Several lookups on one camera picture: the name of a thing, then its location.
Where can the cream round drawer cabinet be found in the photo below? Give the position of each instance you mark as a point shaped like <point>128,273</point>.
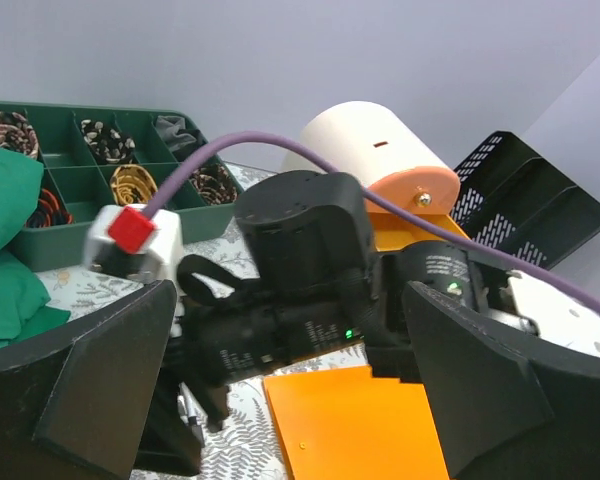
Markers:
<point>366,140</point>

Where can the white marker black cap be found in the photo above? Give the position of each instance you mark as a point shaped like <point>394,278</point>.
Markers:
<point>188,415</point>

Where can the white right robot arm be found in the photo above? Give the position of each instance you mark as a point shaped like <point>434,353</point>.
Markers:
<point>326,286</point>

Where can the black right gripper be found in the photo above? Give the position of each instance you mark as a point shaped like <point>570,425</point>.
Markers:
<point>206,356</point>

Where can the green cloth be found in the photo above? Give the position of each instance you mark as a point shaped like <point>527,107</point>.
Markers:
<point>24,300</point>

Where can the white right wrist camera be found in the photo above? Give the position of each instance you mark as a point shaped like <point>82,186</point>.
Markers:
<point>122,242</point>

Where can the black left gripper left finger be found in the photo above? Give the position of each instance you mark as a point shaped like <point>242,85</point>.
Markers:
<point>74,400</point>

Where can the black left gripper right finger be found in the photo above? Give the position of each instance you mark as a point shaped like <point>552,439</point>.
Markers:
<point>506,404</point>

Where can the orange folder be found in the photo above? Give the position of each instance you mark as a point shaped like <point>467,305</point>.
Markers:
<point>347,424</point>

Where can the green compartment organizer box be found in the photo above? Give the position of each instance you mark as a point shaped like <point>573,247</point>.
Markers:
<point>81,182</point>

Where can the black mesh file basket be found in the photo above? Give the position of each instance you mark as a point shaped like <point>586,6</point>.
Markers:
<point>514,200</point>

